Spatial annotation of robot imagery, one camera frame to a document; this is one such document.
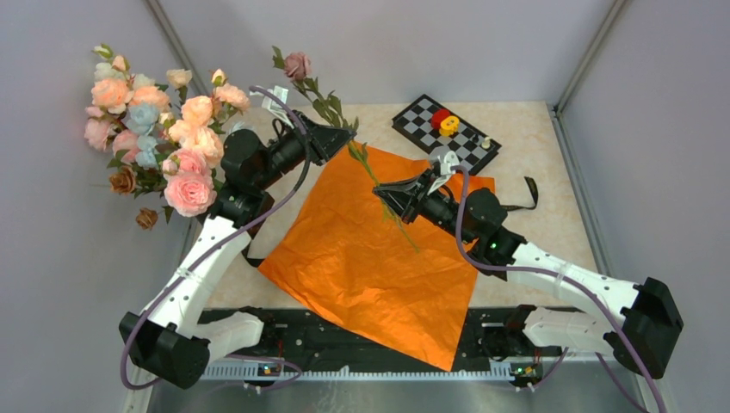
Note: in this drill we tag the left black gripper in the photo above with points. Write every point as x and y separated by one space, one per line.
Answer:
325 142

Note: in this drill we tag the blue flower stem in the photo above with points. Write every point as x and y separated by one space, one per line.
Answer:
142 134

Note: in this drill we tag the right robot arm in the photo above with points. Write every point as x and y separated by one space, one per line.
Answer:
637 323

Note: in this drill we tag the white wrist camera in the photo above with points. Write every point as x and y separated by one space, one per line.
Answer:
443 162
273 107

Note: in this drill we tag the yellow ring toy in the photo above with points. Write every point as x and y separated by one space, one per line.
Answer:
449 126

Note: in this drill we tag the peach flower stem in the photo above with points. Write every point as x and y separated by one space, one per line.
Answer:
227 93
117 91
192 131

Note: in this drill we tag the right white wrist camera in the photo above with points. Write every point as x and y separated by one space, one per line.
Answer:
443 162

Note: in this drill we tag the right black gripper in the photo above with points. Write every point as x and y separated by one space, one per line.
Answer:
405 195

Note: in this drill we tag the pink flower stem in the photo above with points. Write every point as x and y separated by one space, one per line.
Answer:
189 186

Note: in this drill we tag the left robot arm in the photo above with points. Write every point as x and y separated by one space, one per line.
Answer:
167 339

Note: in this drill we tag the pink and white flower stems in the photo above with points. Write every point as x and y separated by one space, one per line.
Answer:
110 133

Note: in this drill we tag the orange wrapping paper sheet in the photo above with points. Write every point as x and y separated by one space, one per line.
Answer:
404 287

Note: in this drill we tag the brown flower stem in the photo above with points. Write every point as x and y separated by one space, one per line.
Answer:
137 181

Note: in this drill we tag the black white chessboard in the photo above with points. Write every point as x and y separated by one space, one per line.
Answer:
413 122

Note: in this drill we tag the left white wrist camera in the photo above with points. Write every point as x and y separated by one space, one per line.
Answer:
273 107

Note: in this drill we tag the red round toy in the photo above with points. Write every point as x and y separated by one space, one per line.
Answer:
438 117

